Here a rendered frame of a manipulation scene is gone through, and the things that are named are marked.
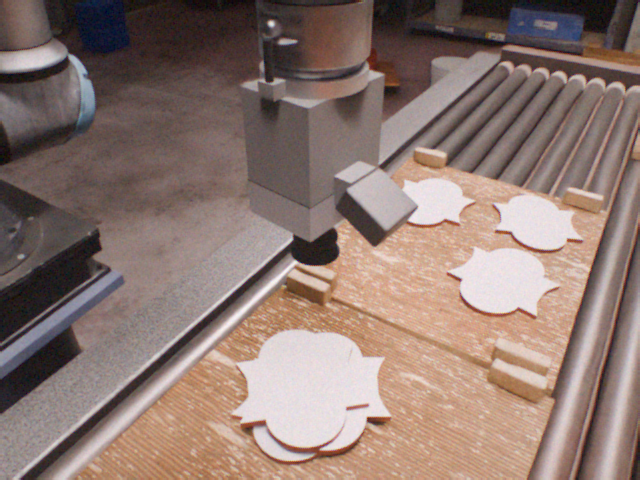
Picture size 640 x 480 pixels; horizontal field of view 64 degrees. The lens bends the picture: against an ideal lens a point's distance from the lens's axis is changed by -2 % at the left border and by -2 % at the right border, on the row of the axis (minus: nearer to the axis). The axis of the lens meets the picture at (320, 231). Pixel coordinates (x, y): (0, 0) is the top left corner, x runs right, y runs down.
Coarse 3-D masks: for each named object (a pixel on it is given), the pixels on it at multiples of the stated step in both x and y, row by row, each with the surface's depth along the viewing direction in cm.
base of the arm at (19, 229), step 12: (0, 192) 70; (0, 204) 69; (12, 204) 73; (0, 216) 68; (12, 216) 71; (0, 228) 68; (12, 228) 71; (24, 228) 73; (0, 240) 68; (12, 240) 70; (0, 252) 68; (12, 252) 70
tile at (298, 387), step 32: (288, 352) 56; (320, 352) 56; (256, 384) 53; (288, 384) 53; (320, 384) 53; (352, 384) 53; (256, 416) 50; (288, 416) 50; (320, 416) 50; (320, 448) 48
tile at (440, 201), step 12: (432, 180) 90; (444, 180) 90; (408, 192) 87; (420, 192) 87; (432, 192) 87; (444, 192) 87; (456, 192) 87; (420, 204) 84; (432, 204) 84; (444, 204) 84; (456, 204) 84; (468, 204) 84; (420, 216) 81; (432, 216) 81; (444, 216) 81; (456, 216) 81
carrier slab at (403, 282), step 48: (480, 192) 88; (528, 192) 88; (384, 240) 77; (432, 240) 77; (480, 240) 77; (336, 288) 69; (384, 288) 69; (432, 288) 69; (576, 288) 68; (432, 336) 62; (480, 336) 62; (528, 336) 62
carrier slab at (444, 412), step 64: (256, 320) 64; (320, 320) 64; (192, 384) 56; (384, 384) 56; (448, 384) 56; (128, 448) 50; (192, 448) 50; (256, 448) 50; (384, 448) 50; (448, 448) 50; (512, 448) 50
